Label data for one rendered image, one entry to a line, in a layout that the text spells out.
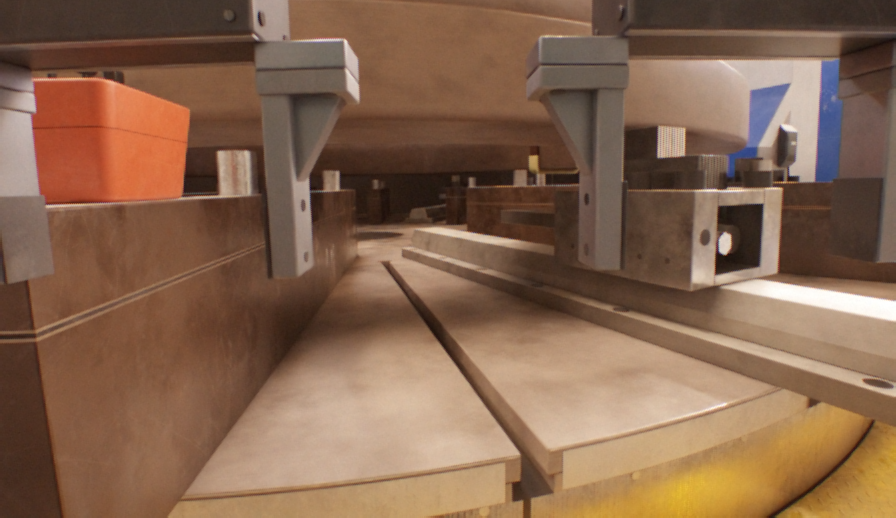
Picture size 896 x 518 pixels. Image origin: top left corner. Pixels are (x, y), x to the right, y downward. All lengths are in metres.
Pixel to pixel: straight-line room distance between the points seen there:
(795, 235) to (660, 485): 1.51
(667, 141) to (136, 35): 1.20
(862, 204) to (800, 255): 1.98
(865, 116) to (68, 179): 0.64
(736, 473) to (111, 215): 1.08
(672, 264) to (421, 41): 0.77
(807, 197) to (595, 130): 2.06
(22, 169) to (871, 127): 0.41
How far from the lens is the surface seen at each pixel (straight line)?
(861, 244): 0.29
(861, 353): 1.05
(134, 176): 0.62
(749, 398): 0.99
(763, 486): 1.20
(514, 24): 1.25
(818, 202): 2.25
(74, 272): 0.51
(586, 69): 0.21
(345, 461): 0.72
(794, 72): 6.93
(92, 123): 0.58
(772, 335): 1.11
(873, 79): 0.29
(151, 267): 0.62
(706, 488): 1.04
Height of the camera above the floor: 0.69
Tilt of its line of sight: 7 degrees down
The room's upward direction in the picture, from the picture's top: 1 degrees counter-clockwise
